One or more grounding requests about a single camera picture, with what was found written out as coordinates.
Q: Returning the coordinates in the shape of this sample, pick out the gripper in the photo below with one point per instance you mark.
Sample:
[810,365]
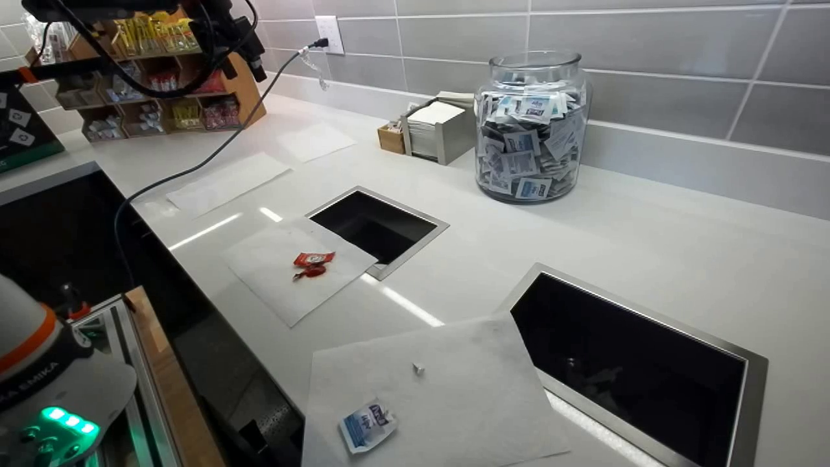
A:
[224,26]

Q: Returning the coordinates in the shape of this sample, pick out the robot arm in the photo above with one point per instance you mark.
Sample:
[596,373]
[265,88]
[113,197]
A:
[39,363]

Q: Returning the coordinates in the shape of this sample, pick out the flat red sachet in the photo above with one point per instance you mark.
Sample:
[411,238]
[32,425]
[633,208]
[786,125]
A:
[314,259]

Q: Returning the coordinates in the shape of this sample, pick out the small steel-framed waste bin opening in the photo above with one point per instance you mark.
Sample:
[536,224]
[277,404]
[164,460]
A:
[382,227]

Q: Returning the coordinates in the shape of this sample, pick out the crumpled red sachet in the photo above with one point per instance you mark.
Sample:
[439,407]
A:
[311,272]

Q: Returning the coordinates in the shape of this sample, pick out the blue and white sachet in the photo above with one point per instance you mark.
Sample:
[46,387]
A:
[366,425]

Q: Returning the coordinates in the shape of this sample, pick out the large steel-framed waste bin opening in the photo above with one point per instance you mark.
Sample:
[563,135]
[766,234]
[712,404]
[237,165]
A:
[622,383]

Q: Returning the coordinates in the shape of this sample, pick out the wooden condiment rack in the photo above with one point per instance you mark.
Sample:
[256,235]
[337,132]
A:
[249,97]

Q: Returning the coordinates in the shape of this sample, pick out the row of pink packets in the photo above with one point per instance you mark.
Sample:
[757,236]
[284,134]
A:
[222,113]

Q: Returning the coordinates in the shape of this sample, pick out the clear plastic tag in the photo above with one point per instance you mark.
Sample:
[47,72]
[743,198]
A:
[316,72]

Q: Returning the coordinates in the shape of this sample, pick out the row of small yellow packets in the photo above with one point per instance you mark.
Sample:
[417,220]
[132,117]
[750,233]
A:
[186,113]

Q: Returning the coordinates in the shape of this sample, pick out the row of red packets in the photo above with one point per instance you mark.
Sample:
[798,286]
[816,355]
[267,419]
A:
[162,81]

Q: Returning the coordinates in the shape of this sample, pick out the white paper sheet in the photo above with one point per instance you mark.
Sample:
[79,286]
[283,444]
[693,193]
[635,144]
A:
[454,415]
[227,183]
[272,285]
[316,141]

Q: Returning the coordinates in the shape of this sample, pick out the small wooden box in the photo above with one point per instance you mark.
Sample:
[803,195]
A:
[390,139]

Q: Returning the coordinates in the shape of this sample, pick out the stack of white napkins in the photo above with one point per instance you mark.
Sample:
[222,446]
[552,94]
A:
[431,117]

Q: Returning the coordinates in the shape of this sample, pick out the grey napkin holder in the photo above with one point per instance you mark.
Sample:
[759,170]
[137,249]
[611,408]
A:
[454,136]

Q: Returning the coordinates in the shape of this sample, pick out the dark sign with white squares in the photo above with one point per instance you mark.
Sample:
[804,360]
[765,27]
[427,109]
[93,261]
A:
[23,133]

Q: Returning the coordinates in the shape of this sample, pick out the glass jar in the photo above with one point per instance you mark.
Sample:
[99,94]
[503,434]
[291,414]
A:
[533,71]

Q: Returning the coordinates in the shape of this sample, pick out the heap of white blue sachets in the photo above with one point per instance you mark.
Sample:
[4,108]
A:
[528,149]

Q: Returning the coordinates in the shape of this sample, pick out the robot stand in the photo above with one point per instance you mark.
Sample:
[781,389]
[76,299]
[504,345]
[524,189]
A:
[139,389]

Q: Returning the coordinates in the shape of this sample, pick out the small silver scrap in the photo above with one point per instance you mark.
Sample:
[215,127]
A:
[418,368]

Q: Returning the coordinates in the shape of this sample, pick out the white wall socket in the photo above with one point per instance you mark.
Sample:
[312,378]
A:
[329,34]

